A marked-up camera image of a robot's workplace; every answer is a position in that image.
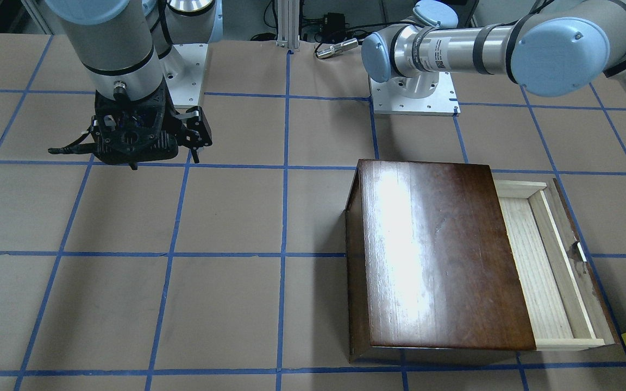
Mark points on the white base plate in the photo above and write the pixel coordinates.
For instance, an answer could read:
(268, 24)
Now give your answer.
(184, 71)

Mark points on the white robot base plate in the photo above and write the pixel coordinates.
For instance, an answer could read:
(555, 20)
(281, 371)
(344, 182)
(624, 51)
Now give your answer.
(430, 94)

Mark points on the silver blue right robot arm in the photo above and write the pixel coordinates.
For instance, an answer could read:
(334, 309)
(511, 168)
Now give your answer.
(129, 49)

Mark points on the light wooden drawer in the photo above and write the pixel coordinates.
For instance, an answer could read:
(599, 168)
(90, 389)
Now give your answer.
(564, 302)

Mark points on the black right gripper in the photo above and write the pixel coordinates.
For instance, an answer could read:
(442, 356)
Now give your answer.
(198, 128)

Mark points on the aluminium frame post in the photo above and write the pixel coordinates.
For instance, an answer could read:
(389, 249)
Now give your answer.
(288, 24)

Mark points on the dark wooden drawer cabinet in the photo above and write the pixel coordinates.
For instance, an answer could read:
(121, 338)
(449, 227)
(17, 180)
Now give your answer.
(431, 274)

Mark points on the silver cylindrical connector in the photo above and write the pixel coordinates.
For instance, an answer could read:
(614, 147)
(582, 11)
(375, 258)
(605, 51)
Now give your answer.
(336, 49)

